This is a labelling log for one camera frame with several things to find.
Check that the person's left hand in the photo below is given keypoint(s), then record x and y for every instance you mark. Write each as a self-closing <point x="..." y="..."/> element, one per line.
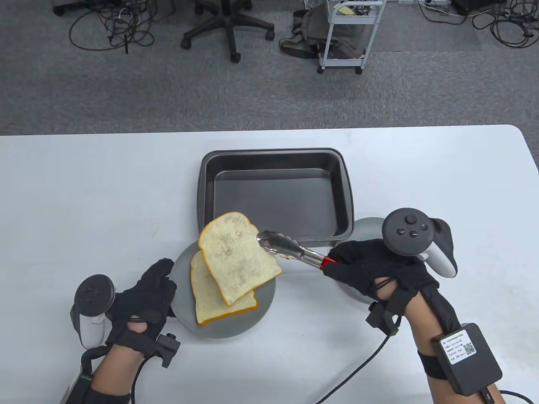
<point x="143" y="303"/>

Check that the person's right hand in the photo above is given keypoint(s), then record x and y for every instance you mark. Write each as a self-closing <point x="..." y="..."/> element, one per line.
<point x="366" y="265"/>

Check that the white toast slice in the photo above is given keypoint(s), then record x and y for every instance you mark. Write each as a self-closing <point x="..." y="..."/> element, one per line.
<point x="206" y="303"/>
<point x="236" y="256"/>

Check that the grey round plate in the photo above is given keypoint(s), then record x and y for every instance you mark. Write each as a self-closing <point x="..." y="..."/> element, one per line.
<point x="366" y="229"/>
<point x="265" y="303"/>

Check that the dark metal baking tray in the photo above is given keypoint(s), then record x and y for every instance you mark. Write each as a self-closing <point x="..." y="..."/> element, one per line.
<point x="273" y="198"/>

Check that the person's left forearm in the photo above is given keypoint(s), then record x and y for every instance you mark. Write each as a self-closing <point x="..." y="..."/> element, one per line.
<point x="113" y="372"/>

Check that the person's right forearm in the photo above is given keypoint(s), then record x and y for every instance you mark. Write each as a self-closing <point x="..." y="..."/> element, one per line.
<point x="421" y="328"/>

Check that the black and white controller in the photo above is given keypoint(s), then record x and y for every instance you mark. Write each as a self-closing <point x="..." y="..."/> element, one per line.
<point x="94" y="294"/>
<point x="406" y="231"/>

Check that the white utility cart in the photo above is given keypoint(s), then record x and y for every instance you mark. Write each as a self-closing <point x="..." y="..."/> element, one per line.
<point x="340" y="62"/>

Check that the grey backpack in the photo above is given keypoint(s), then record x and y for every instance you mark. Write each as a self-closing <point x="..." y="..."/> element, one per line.
<point x="311" y="25"/>

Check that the black office chair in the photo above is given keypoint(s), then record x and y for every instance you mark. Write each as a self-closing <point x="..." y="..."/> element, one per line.
<point x="229" y="25"/>

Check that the black chair base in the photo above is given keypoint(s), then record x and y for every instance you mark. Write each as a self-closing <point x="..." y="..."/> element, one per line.
<point x="60" y="11"/>

